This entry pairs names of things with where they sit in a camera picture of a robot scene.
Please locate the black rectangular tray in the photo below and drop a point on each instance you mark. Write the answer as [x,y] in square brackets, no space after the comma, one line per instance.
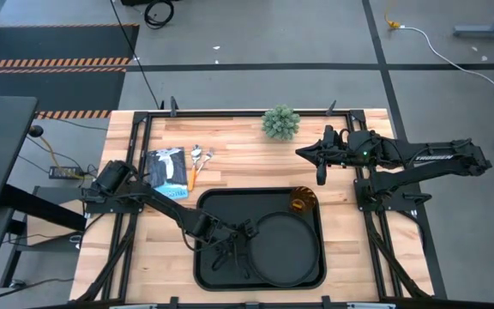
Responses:
[212,274]

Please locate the black round plate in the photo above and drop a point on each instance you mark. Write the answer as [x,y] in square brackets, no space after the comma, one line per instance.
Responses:
[283,249]

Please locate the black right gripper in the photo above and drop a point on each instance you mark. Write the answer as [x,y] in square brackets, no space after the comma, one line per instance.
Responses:
[345,152]

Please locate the small green artificial plant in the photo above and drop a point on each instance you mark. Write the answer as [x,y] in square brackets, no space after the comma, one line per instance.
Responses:
[280,122]

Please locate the black aluminium table frame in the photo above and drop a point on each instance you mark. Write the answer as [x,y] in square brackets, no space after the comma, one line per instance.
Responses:
[212,114]

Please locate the black hazard striped floor mat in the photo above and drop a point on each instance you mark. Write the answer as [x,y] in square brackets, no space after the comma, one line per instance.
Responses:
[50,90]
[54,43]

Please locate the black power adapter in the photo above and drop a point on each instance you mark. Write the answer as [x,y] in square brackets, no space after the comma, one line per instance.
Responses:
[63,172]

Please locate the black desk leg frame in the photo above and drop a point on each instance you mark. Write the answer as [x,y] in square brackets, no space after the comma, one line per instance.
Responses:
[37,206]

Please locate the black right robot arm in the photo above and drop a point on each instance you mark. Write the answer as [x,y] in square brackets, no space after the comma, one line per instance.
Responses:
[435,158]

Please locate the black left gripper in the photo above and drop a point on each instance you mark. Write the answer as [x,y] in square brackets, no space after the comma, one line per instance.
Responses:
[236,234]

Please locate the amber ribbed cup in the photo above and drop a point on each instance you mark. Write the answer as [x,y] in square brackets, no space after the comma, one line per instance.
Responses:
[303,199]

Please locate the blue and black book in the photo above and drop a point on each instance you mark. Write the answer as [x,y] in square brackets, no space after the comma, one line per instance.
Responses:
[167,171]

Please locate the black frame clamp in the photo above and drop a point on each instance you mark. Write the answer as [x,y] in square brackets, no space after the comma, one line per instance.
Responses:
[173,106]
[331,108]

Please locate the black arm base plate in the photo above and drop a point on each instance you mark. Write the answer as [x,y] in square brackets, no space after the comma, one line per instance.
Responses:
[97,207]
[401,206]

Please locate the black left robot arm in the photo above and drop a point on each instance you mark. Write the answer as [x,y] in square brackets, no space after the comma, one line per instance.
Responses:
[165,206]

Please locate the grey desk foot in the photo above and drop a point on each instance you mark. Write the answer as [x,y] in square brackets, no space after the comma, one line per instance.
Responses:
[487,29]

